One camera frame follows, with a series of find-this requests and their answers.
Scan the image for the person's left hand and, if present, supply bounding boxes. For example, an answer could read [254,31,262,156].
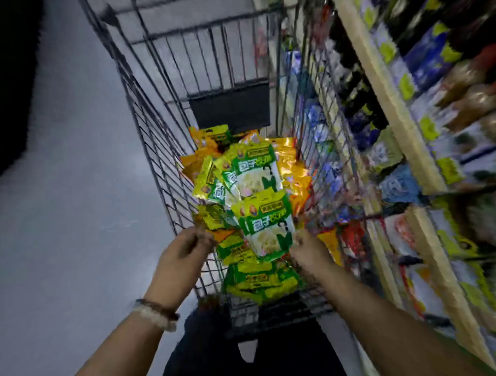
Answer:
[147,225,216,312]

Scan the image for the person's right hand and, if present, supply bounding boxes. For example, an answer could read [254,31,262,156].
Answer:
[288,225,342,285]

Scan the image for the pile of seasoning packets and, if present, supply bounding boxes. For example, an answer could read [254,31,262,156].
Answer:
[180,124,344,305]

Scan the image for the grey wire shopping cart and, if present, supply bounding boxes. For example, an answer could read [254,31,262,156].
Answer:
[77,0,406,342]

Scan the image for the wooden store shelving with goods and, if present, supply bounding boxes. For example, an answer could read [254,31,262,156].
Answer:
[279,0,496,371]

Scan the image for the person's right forearm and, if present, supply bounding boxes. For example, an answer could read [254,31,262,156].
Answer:
[314,262,496,376]

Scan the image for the person's left forearm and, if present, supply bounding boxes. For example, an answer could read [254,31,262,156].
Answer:
[76,308,183,376]

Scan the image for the black plastic cart flap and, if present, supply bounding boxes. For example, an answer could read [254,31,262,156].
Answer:
[188,81,272,133]

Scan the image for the black trousers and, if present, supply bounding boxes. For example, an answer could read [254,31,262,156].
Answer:
[163,294,350,376]

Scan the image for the blue white pouch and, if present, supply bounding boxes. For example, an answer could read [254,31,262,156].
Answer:
[380,164,423,204]

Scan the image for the pale green pouch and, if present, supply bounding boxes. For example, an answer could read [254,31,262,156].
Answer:
[366,128,404,171]

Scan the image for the row of blue packets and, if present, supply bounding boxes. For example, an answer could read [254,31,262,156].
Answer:
[283,50,351,220]

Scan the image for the rows of assorted seasoning packets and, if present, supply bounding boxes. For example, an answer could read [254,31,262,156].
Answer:
[333,194,496,365]

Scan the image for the row of small dark bottles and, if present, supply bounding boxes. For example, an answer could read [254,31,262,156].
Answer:
[325,15,384,152]

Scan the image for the row of yellow price tags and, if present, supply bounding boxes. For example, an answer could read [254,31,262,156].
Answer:
[360,0,466,187]

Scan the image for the row of dark sauce bottles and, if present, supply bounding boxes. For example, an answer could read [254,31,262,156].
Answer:
[372,0,496,86]

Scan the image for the black display base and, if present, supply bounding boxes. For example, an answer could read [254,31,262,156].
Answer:
[0,0,44,176]

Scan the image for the dark red bracelet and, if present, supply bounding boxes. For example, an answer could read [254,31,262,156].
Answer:
[135,297,181,320]

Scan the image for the white bead bracelet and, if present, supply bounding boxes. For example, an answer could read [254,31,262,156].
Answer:
[130,302,178,333]

